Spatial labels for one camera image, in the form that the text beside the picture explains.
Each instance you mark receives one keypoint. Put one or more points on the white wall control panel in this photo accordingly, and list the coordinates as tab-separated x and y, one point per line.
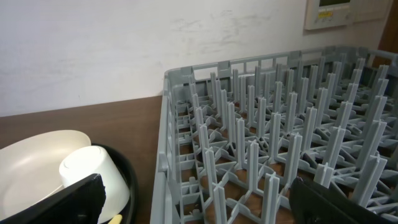
322	14

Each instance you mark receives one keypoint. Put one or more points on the grey dishwasher rack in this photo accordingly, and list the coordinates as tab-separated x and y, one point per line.
235	134

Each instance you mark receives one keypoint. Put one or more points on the large cream bowl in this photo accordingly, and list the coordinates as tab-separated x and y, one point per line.
29	168

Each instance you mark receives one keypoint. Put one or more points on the round black tray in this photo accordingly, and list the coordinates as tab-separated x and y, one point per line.
128	173

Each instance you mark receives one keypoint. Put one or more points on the yellow plastic knife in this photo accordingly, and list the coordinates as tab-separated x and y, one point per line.
116	219

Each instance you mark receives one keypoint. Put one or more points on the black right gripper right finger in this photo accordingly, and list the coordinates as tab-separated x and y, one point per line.
313	203

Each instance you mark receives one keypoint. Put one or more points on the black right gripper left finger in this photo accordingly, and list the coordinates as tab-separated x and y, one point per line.
81	202

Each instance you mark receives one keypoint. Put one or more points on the white cup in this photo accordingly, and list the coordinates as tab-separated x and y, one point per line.
96	160

